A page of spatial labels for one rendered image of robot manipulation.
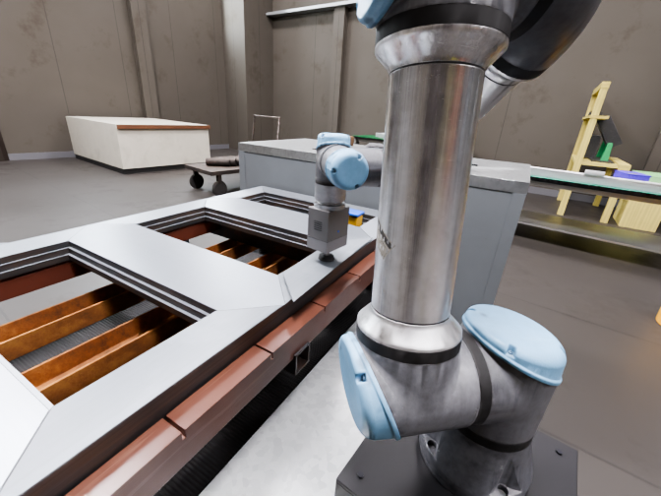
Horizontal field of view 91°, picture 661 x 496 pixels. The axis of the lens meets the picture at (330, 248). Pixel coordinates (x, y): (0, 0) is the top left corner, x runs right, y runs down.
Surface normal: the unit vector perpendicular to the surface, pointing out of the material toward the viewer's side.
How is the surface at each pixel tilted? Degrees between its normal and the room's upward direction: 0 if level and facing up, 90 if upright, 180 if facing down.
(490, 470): 73
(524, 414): 93
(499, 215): 90
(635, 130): 90
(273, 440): 0
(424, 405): 82
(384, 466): 1
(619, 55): 90
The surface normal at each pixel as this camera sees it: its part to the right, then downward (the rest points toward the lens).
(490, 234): -0.50, 0.31
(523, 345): 0.20, -0.91
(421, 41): -0.42, 0.82
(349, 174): 0.21, 0.39
